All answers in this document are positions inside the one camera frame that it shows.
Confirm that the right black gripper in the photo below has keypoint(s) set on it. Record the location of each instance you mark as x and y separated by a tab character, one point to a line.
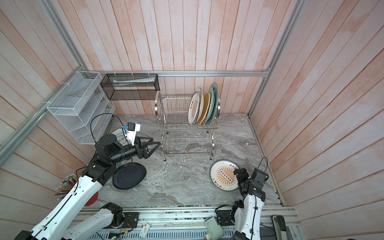
240	176

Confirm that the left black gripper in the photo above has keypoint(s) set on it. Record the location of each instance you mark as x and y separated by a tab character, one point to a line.
144	153

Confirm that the orange sunburst plate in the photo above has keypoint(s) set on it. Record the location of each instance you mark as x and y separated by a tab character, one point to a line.
194	107
222	175

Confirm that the steel wire dish rack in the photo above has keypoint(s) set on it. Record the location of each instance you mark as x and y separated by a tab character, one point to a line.
177	136

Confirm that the white plate black clover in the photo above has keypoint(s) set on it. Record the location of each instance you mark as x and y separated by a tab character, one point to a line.
121	137

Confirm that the dark navy plate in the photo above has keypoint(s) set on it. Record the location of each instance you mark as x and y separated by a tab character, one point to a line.
128	176

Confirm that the yellow woven plate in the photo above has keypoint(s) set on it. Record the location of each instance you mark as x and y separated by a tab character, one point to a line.
207	100

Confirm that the light teal flower plate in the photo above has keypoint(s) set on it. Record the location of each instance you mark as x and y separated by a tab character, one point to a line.
211	105

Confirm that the grey green plate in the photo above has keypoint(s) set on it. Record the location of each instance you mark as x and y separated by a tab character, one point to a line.
215	104

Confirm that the cream floral plate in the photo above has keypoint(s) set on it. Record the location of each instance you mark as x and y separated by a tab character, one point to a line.
201	104

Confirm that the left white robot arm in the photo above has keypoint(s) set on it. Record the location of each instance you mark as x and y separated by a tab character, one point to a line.
109	152

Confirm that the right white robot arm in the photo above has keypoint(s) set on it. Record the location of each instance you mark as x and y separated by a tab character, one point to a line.
247	213

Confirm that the white green device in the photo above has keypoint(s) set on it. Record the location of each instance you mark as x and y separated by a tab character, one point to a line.
215	231

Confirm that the red pencil holder cup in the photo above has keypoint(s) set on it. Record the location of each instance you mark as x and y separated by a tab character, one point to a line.
67	184

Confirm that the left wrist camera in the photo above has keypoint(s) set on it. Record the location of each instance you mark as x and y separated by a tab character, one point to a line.
130	131

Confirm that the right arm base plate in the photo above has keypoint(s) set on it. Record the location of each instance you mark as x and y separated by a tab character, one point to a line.
225	217

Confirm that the black mesh wall basket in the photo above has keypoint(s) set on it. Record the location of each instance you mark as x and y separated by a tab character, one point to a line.
132	86

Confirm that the white wire wall shelf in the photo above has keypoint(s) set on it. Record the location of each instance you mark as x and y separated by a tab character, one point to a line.
82	111

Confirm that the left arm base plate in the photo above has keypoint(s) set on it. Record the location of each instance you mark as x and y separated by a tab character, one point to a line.
126	220

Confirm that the aluminium frame rail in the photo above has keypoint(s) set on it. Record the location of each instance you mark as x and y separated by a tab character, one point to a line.
20	135

